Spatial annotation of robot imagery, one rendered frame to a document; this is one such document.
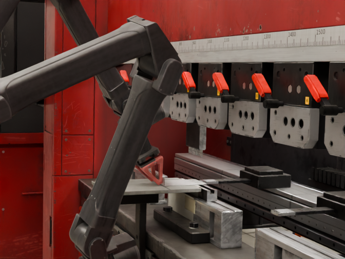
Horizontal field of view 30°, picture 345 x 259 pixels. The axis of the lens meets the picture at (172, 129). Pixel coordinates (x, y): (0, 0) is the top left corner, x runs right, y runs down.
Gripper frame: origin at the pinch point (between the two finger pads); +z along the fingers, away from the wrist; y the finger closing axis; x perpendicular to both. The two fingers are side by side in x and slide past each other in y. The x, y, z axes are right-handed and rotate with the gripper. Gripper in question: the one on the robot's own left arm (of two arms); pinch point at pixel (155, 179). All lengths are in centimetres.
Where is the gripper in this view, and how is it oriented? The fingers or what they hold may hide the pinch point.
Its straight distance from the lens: 181.1
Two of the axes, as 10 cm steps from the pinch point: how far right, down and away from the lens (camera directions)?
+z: 4.0, 8.8, 2.6
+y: -3.7, -1.0, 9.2
